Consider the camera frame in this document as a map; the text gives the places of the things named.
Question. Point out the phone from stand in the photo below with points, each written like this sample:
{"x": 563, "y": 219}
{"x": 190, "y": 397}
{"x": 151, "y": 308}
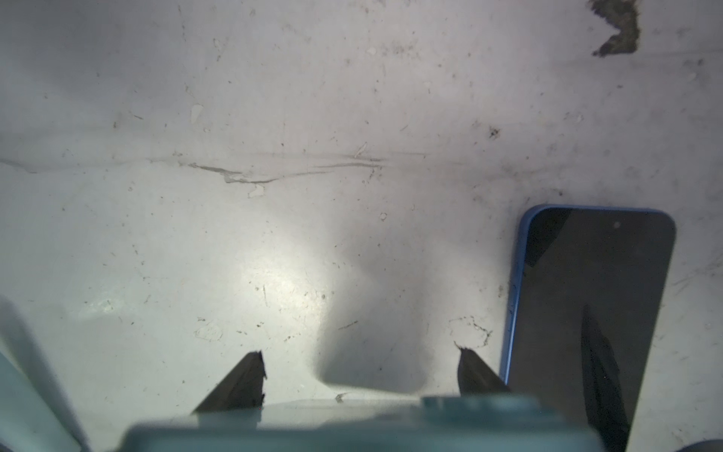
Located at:
{"x": 585, "y": 291}

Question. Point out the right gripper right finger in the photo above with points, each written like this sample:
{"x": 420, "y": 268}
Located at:
{"x": 475, "y": 377}

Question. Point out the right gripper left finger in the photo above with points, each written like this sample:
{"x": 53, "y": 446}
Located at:
{"x": 241, "y": 389}

